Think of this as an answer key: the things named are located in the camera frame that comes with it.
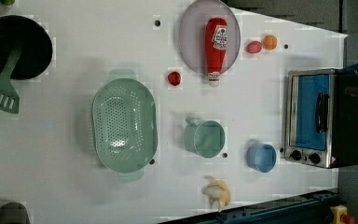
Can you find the silver black toaster oven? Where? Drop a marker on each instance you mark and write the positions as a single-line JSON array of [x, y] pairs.
[[322, 118]]

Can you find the yellow red clamp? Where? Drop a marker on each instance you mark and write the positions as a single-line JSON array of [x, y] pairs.
[[341, 216]]

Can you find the dark grey round object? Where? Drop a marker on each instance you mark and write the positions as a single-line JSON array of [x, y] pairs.
[[14, 213]]

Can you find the green perforated colander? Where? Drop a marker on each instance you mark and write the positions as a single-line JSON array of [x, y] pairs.
[[124, 124]]

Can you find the red toy strawberry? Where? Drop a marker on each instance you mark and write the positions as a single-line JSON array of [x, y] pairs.
[[174, 78]]

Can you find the black frying pan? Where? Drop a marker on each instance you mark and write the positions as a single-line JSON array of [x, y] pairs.
[[37, 50]]

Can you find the grey round plate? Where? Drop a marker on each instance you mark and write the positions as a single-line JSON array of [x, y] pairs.
[[191, 34]]

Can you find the blue metal rail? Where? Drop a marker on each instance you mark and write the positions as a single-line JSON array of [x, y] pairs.
[[310, 208]]

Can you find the orange toy fruit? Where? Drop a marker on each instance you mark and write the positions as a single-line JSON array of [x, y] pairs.
[[270, 42]]

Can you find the green slotted spatula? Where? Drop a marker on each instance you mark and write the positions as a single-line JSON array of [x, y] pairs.
[[9, 99]]

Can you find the green mug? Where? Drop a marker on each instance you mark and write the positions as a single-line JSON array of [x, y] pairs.
[[204, 137]]

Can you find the red ketchup bottle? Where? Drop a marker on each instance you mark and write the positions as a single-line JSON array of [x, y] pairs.
[[215, 48]]

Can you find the blue cup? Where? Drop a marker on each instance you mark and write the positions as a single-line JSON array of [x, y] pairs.
[[261, 157]]

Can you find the green toy fruit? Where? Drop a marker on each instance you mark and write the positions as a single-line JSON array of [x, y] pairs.
[[7, 2]]

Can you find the pink toy fruit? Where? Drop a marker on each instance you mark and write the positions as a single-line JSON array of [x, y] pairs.
[[254, 47]]

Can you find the peeled toy banana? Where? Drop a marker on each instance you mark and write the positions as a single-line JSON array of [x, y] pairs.
[[217, 192]]

